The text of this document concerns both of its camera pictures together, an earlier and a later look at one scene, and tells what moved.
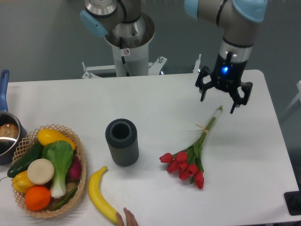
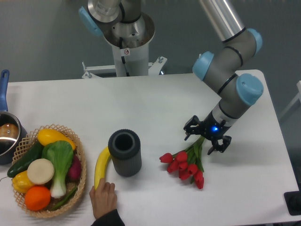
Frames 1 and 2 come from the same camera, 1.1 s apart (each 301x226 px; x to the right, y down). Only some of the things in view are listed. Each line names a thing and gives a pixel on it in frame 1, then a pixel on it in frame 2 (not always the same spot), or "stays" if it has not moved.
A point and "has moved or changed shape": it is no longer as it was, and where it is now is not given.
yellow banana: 95,194 to 103,158
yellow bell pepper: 21,182 stays
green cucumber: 35,153 stays
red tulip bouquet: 187,163 stays
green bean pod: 65,200 stays
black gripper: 227,75 to 209,128
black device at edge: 293,200 stays
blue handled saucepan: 11,131 stays
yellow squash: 48,135 stays
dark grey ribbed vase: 121,136 has moved or changed shape
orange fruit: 37,197 stays
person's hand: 130,219 to 104,198
